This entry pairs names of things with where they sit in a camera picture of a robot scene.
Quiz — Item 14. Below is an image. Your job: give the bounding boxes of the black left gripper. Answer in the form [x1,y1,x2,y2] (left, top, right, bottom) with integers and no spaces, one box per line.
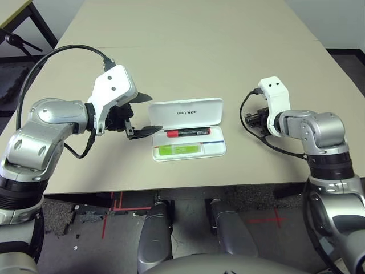
[105,92,164,140]

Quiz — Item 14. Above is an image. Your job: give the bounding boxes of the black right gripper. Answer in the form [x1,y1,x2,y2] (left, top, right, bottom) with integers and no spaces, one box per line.
[244,107,270,132]

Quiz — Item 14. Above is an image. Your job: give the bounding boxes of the green eraser pack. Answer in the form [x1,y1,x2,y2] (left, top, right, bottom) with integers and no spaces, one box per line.
[157,144,200,156]

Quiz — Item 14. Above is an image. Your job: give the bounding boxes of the black marker with red cap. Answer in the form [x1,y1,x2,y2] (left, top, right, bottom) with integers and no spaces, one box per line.
[166,127,212,138]

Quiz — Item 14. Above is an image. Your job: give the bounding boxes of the white plastic pencil case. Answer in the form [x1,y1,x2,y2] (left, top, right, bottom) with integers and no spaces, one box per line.
[148,97,228,162]

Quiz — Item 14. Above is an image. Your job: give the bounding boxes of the dark speckled floor mat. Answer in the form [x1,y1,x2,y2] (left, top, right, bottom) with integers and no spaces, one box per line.
[225,185,307,212]

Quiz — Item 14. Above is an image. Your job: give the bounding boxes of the red floor tape lines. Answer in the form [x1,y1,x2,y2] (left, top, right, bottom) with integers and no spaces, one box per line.
[101,191,151,239]

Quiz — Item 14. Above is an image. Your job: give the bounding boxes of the red floor tape cross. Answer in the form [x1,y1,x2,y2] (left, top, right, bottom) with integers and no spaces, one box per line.
[247,207,289,229]

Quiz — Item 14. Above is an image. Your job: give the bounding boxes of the grey robot right leg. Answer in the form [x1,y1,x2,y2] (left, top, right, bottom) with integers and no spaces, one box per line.
[209,198,260,257]

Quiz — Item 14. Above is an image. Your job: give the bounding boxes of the grey robot leg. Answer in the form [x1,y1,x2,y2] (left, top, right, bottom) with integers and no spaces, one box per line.
[136,199,175,272]
[209,198,260,257]

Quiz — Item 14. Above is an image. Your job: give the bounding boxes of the grey-blue foam scrap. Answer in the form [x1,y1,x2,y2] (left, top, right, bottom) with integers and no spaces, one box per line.
[79,211,106,225]

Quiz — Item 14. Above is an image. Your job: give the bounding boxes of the grey robot left leg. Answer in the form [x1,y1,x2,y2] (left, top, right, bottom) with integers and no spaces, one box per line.
[136,199,175,272]

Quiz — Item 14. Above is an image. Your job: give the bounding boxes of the crumbled dark foam chunk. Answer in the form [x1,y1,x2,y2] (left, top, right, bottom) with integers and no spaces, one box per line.
[42,198,77,236]

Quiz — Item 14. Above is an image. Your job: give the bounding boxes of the dark foam floor mat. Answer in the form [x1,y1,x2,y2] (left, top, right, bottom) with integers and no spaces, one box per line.
[0,62,25,103]

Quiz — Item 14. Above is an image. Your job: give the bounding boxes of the black tripod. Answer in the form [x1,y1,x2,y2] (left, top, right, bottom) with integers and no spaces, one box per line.
[0,28,43,62]

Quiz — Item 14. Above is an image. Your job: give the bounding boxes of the grey robot torso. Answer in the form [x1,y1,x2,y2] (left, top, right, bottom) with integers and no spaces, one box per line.
[141,253,314,274]

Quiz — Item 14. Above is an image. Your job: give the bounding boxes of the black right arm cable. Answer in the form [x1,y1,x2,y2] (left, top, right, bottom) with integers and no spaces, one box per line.
[239,88,310,160]

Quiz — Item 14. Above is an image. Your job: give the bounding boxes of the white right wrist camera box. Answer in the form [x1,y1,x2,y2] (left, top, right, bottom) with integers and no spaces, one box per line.
[258,76,291,135]

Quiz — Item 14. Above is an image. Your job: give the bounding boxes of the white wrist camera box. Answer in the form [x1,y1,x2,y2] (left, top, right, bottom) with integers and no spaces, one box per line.
[258,76,291,135]
[87,65,139,136]

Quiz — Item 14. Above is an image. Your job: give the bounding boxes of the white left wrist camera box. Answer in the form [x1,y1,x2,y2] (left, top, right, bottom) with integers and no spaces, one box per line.
[87,65,139,136]

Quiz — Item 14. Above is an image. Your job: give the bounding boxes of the side table with black frame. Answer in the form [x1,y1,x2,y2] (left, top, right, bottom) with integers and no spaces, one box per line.
[0,0,59,48]

